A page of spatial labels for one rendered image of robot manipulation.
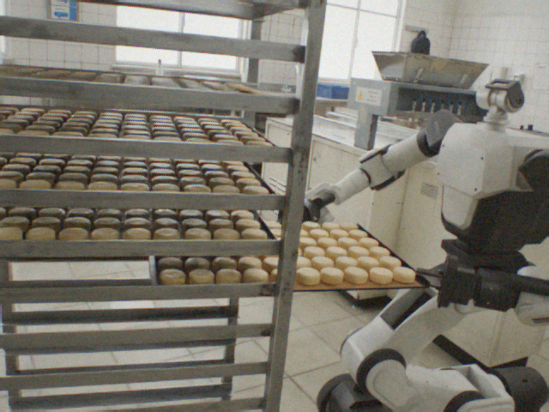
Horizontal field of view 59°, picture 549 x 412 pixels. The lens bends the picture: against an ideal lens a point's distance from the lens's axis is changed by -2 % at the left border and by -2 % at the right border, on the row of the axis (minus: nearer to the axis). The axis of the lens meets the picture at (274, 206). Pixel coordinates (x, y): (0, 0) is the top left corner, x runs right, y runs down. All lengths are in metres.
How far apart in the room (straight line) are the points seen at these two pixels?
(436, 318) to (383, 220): 1.19
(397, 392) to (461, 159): 0.63
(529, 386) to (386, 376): 0.57
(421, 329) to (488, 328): 0.89
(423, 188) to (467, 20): 5.38
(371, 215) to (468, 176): 1.20
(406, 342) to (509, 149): 0.56
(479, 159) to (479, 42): 6.23
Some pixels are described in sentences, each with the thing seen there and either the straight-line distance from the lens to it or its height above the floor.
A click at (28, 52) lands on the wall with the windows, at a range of 5.00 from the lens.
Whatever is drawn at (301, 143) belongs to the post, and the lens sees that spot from 0.88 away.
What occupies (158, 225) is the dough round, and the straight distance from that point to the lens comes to 1.01.
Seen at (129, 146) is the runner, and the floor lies 1.05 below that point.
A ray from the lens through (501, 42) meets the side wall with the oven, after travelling 7.28.
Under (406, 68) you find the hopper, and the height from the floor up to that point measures 1.25.
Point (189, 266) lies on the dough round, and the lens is 1.05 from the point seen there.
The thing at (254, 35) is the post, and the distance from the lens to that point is 1.31.
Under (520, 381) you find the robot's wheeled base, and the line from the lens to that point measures 1.77.
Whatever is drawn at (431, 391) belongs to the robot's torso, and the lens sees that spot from 1.56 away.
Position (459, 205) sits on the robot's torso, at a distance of 1.36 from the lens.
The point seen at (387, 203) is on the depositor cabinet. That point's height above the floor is 0.60.
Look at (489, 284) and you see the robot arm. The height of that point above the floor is 0.80.
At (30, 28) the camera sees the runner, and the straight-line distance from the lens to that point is 0.87.
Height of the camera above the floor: 1.21
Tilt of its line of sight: 16 degrees down
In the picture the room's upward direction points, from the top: 6 degrees clockwise
